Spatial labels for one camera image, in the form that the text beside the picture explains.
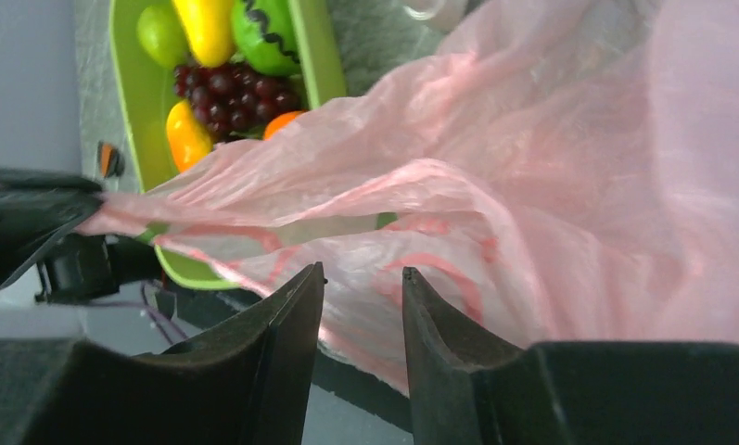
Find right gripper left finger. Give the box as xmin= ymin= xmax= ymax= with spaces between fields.
xmin=0 ymin=262 xmax=325 ymax=444

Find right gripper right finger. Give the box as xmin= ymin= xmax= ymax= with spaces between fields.
xmin=402 ymin=267 xmax=739 ymax=444

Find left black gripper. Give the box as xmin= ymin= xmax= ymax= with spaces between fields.
xmin=0 ymin=167 xmax=162 ymax=305

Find pink plastic bag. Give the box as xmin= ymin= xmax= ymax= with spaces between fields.
xmin=82 ymin=1 xmax=739 ymax=391

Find orange yellow fake mango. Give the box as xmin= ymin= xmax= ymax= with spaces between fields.
xmin=165 ymin=100 xmax=215 ymax=172

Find dark red fake grapes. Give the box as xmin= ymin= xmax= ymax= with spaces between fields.
xmin=172 ymin=62 xmax=304 ymax=142

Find orange fake tangerine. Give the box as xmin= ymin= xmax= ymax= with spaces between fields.
xmin=262 ymin=110 xmax=305 ymax=140

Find small fake watermelon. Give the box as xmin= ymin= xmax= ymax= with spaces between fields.
xmin=231 ymin=0 xmax=301 ymax=77

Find small orange black object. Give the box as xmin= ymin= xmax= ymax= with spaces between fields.
xmin=97 ymin=141 xmax=125 ymax=179

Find green plastic tray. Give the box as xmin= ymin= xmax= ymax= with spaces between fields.
xmin=108 ymin=0 xmax=401 ymax=292

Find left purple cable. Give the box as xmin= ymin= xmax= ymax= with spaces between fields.
xmin=89 ymin=282 xmax=189 ymax=345

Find white pvc pipe frame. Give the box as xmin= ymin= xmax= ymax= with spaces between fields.
xmin=401 ymin=0 xmax=468 ymax=32

